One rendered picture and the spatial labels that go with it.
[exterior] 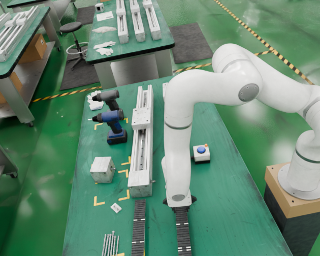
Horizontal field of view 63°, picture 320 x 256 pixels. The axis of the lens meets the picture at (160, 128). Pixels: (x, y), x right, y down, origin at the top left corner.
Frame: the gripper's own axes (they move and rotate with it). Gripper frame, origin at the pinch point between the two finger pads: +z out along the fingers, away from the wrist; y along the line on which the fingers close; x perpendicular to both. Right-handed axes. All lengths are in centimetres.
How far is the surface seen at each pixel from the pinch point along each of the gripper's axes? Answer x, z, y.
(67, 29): 331, 20, -150
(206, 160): 27.4, 2.1, 15.2
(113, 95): 74, -16, -36
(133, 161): 26.4, -4.2, -22.1
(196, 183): 15.4, 4.1, 8.7
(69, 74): 304, 81, -163
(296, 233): -6, 21, 51
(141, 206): 3.0, 0.9, -18.1
